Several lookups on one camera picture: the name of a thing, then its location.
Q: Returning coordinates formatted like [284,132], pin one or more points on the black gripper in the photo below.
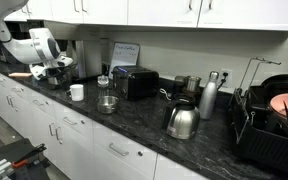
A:
[59,74]

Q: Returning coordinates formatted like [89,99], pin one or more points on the white ceramic mug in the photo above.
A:
[77,92]

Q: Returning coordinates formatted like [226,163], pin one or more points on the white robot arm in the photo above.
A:
[27,50]

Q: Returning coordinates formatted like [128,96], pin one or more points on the small silver pot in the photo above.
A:
[107,105]

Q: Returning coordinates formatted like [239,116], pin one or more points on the black commercial coffee machine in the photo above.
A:
[84,60]

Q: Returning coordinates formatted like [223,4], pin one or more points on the tan wooden board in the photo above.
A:
[20,75]

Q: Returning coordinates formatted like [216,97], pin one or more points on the clear glass jar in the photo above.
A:
[102,81]

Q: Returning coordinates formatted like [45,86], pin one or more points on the small whiteboard with writing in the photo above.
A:
[125,56]

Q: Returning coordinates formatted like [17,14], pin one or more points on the white lower cabinets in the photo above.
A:
[84,143]

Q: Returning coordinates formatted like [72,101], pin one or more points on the white cabinets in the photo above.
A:
[84,143]
[150,11]

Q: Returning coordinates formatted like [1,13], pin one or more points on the black and silver toaster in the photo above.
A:
[135,83]

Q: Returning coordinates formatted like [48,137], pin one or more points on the black orange clamp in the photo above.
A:
[29,156]

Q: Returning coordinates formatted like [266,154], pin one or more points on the black robot cart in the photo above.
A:
[4,150]

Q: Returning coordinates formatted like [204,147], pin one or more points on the white upper cabinets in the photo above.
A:
[150,11]

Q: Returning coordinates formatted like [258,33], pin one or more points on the black coffee grinder steel cup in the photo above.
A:
[190,85]

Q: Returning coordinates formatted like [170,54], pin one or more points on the silver water bottle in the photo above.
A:
[208,100]

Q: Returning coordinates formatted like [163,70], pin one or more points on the black dish rack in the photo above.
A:
[267,153]

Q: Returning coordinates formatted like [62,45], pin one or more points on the black pan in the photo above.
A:
[284,83]

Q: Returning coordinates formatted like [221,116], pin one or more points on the pink bowl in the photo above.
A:
[287,103]

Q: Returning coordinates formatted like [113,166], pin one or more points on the white wall outlet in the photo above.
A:
[226,76]

